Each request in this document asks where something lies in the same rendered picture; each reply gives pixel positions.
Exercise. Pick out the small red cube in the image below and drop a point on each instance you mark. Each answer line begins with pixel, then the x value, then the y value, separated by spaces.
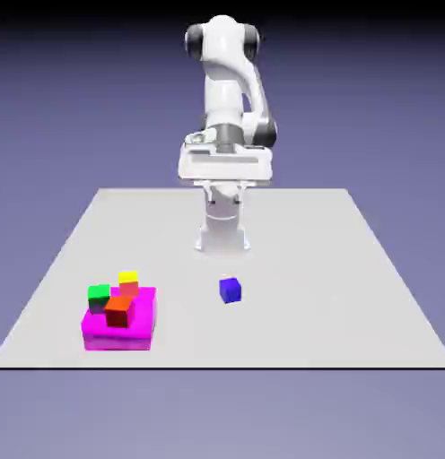
pixel 118 312

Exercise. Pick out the small yellow cube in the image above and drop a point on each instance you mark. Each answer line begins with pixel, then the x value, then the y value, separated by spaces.
pixel 128 278

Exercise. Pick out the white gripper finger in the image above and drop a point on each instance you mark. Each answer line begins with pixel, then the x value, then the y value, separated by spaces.
pixel 239 193
pixel 210 194

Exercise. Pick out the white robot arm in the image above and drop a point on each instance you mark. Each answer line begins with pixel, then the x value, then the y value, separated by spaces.
pixel 224 71

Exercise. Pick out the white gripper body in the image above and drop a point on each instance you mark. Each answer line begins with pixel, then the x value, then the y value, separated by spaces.
pixel 224 164

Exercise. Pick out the small green cube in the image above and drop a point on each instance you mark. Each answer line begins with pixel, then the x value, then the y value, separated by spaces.
pixel 98 294

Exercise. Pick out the large magenta box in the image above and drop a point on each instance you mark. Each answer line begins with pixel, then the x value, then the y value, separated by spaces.
pixel 138 324

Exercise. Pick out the small blue cube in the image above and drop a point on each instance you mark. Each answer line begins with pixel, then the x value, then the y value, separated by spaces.
pixel 230 290

